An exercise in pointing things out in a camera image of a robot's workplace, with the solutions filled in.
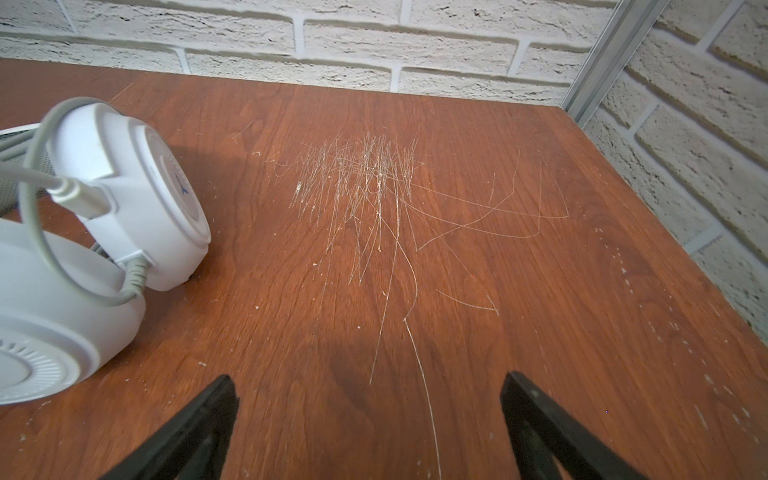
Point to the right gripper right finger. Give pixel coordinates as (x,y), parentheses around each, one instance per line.
(545,438)

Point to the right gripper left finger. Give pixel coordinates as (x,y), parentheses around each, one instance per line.
(193,444)

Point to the white headphones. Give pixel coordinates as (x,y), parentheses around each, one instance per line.
(96,211)

